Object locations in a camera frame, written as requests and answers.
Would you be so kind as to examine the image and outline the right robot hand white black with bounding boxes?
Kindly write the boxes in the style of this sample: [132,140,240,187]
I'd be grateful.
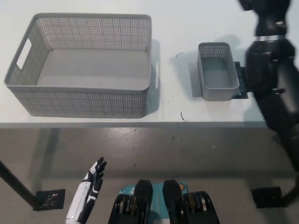
[238,0,289,11]

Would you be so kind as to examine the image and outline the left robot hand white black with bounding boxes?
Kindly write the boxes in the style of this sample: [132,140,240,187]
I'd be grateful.
[65,156,107,223]

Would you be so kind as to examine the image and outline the black floor plate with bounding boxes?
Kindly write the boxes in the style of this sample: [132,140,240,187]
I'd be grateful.
[250,186,288,209]
[36,189,66,211]

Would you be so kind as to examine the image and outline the black table leg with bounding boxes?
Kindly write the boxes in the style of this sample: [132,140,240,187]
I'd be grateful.
[0,159,39,208]

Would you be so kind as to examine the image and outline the small grey perforated basket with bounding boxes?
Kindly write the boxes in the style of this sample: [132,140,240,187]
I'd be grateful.
[198,42,240,102]

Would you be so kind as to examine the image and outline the large grey perforated basket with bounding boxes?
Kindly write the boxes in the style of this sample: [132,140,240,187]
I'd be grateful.
[3,13,162,119]

